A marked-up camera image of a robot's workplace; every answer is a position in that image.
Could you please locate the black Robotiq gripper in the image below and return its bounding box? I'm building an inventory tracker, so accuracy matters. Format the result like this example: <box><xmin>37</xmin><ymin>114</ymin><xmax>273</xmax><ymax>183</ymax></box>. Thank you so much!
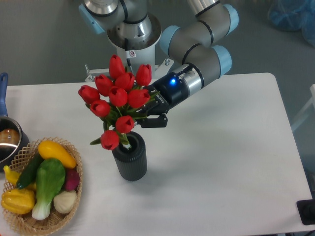
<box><xmin>139</xmin><ymin>75</ymin><xmax>189</xmax><ymax>128</ymax></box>

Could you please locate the red tulip bouquet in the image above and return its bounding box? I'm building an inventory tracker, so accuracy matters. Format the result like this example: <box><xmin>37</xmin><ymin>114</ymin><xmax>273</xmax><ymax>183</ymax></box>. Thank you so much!
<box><xmin>78</xmin><ymin>55</ymin><xmax>158</xmax><ymax>150</ymax></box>

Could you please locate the dark grey ribbed vase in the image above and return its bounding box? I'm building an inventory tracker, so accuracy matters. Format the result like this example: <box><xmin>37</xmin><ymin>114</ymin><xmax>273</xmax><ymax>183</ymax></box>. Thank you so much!
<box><xmin>112</xmin><ymin>131</ymin><xmax>147</xmax><ymax>181</ymax></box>

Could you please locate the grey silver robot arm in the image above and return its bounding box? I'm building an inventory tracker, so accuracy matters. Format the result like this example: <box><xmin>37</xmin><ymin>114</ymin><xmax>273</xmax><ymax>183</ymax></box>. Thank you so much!
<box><xmin>79</xmin><ymin>0</ymin><xmax>239</xmax><ymax>128</ymax></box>

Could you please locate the purple red radish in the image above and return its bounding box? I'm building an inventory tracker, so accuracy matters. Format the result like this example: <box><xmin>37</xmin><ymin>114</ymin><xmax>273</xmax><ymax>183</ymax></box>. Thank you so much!
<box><xmin>64</xmin><ymin>169</ymin><xmax>80</xmax><ymax>191</ymax></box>

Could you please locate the yellow squash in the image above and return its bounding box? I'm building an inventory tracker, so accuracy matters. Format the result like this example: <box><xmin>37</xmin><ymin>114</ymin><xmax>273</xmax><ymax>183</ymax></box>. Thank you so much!
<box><xmin>38</xmin><ymin>140</ymin><xmax>77</xmax><ymax>169</ymax></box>

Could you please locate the green bok choy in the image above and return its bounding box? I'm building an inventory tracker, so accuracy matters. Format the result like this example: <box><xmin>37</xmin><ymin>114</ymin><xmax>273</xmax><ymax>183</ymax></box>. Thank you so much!
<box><xmin>32</xmin><ymin>158</ymin><xmax>65</xmax><ymax>220</ymax></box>

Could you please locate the white garlic bulb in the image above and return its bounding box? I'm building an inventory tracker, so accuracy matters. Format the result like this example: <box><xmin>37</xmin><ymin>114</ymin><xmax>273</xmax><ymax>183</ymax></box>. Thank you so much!
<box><xmin>53</xmin><ymin>190</ymin><xmax>77</xmax><ymax>214</ymax></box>

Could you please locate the dark green cucumber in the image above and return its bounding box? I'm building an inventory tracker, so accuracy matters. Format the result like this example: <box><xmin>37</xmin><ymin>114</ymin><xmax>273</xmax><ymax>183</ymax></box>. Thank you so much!
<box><xmin>16</xmin><ymin>152</ymin><xmax>44</xmax><ymax>189</ymax></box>

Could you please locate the small yellow gourd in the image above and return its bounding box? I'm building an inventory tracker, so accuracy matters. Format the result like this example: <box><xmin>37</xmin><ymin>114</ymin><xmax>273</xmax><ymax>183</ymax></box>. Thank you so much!
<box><xmin>3</xmin><ymin>165</ymin><xmax>37</xmax><ymax>191</ymax></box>

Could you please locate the yellow bell pepper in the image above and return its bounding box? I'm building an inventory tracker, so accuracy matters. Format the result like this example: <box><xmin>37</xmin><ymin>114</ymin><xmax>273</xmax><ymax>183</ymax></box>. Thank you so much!
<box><xmin>1</xmin><ymin>188</ymin><xmax>35</xmax><ymax>214</ymax></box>

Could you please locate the blue plastic bag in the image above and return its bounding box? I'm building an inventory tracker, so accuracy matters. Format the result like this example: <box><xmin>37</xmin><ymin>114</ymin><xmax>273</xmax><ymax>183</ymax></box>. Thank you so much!
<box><xmin>267</xmin><ymin>0</ymin><xmax>315</xmax><ymax>46</ymax></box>

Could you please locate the black device at table edge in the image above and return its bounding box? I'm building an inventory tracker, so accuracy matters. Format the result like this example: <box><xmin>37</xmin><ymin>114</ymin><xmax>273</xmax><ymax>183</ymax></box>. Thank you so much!
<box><xmin>296</xmin><ymin>199</ymin><xmax>315</xmax><ymax>225</ymax></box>

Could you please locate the woven wicker basket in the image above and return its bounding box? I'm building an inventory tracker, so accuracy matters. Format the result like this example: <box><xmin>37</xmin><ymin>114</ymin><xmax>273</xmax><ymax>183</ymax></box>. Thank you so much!
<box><xmin>2</xmin><ymin>137</ymin><xmax>83</xmax><ymax>236</ymax></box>

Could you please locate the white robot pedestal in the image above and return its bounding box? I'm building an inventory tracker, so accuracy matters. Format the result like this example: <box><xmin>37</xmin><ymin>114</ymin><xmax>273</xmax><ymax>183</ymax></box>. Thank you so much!
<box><xmin>84</xmin><ymin>14</ymin><xmax>175</xmax><ymax>83</ymax></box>

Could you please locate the white metal frame right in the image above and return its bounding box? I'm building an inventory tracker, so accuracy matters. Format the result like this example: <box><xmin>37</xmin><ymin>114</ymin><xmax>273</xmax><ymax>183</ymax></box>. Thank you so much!
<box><xmin>291</xmin><ymin>84</ymin><xmax>315</xmax><ymax>132</ymax></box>

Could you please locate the blue handled saucepan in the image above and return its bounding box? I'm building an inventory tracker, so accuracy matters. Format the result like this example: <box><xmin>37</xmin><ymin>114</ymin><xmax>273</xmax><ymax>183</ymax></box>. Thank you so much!
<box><xmin>0</xmin><ymin>72</ymin><xmax>29</xmax><ymax>173</ymax></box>

